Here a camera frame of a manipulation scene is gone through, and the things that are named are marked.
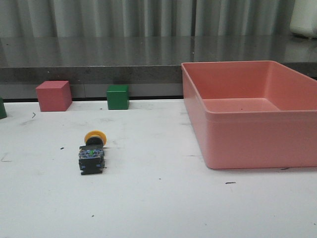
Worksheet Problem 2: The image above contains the yellow push button switch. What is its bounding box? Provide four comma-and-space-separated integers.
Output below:
78, 130, 106, 175

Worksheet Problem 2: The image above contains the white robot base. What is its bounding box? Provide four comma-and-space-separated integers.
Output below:
290, 0, 317, 38

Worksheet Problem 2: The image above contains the green cube block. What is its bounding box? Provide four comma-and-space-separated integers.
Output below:
106, 85, 129, 110

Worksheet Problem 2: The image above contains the grey stone counter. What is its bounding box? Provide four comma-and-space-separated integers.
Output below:
0, 35, 317, 101

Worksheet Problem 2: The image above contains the pink plastic bin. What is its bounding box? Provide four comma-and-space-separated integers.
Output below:
181, 60, 317, 169

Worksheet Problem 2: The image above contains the pink cube block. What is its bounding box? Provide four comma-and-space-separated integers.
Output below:
36, 80, 72, 112

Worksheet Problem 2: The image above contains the green block at left edge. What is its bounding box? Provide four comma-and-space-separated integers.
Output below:
0, 97, 7, 119

